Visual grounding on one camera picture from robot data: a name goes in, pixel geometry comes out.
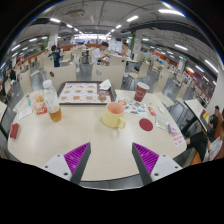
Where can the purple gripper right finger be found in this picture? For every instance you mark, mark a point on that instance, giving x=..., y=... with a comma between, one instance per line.
x=152, y=166

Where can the person in blue shirt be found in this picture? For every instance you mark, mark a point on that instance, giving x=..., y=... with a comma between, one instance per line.
x=55, y=55

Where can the brown food tray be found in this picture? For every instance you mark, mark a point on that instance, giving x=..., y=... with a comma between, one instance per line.
x=90, y=93

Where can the beige chair back right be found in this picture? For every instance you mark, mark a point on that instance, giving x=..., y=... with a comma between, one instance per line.
x=113, y=73

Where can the red round coaster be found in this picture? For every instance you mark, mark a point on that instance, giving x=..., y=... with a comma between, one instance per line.
x=146, y=124

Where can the snack wrapper with food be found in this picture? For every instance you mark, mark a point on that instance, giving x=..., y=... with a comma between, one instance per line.
x=37, y=102

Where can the yellow ceramic mug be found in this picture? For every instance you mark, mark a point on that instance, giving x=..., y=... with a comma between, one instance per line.
x=113, y=115

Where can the seated person at right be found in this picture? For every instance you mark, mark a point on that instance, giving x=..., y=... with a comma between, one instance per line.
x=206, y=144

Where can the beige chair back left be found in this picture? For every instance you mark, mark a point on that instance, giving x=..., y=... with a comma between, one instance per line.
x=59, y=75

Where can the red paper cup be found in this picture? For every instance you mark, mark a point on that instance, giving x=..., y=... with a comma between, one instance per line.
x=141, y=90

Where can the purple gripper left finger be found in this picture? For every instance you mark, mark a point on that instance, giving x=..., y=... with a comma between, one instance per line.
x=70, y=166

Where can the beige chair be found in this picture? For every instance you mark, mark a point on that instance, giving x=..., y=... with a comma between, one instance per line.
x=113, y=73
x=59, y=75

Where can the person in white background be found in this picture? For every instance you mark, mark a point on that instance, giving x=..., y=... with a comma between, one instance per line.
x=125, y=50

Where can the colourful paper leaflet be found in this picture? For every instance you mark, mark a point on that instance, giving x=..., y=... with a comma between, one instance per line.
x=133, y=107

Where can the person in white shirt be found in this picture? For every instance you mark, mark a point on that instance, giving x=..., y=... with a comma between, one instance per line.
x=98, y=53

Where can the white table sign card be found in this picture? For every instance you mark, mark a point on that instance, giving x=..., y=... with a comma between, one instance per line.
x=177, y=137

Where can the clear plastic tea bottle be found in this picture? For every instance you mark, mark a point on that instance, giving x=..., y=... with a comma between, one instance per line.
x=51, y=101

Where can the crumpled white napkin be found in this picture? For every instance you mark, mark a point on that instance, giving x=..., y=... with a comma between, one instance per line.
x=105, y=85

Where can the red card on table edge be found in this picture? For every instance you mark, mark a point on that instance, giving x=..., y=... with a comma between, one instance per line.
x=14, y=130

